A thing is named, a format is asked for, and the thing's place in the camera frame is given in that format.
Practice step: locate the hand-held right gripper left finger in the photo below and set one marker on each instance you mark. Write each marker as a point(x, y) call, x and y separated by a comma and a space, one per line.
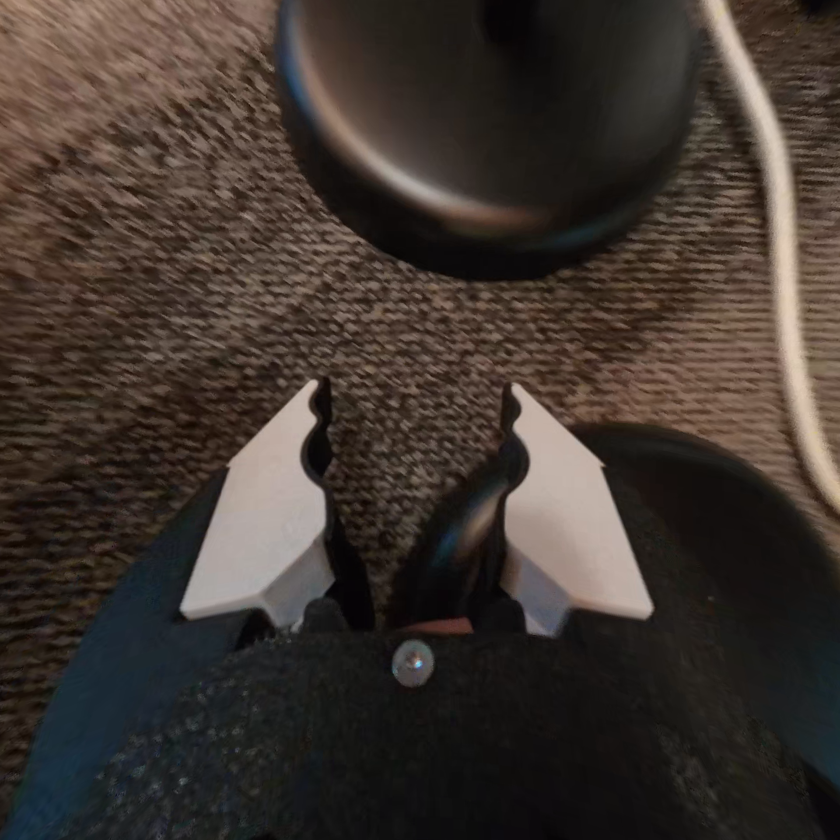
point(262, 525)

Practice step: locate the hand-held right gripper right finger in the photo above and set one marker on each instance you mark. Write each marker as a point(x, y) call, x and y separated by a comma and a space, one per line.
point(571, 525)

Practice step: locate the black round disc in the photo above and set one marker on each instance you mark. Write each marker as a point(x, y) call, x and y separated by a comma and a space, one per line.
point(722, 525)

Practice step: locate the black round base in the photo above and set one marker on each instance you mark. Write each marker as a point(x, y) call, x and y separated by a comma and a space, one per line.
point(485, 131)

